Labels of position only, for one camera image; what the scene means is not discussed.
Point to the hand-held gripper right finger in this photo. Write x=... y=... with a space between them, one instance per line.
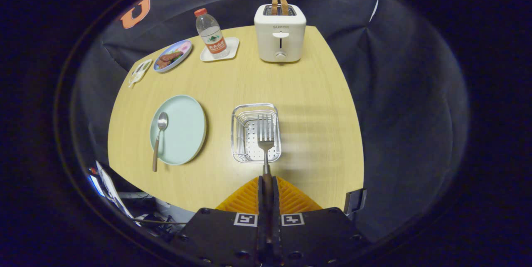
x=277 y=221

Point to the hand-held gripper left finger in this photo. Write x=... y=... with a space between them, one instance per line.
x=261 y=221

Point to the mint green round plate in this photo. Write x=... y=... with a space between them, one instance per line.
x=185 y=130

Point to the white paper sheets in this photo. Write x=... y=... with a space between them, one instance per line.
x=110 y=184

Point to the small white rectangular tray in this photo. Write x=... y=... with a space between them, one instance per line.
x=232 y=47

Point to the brown meat patty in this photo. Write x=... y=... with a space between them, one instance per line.
x=172 y=56
x=163 y=63

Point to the blue round plate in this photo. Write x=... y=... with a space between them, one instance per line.
x=185 y=49

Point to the clear bottle with red cap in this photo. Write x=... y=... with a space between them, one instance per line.
x=213 y=36

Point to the white divided sauce dish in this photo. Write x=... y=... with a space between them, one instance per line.
x=140 y=72

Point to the white toaster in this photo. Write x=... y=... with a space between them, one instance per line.
x=280 y=22

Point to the toasted bread slice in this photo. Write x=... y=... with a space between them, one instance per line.
x=284 y=7
x=275 y=5

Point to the black table bracket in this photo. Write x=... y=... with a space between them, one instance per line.
x=354 y=202

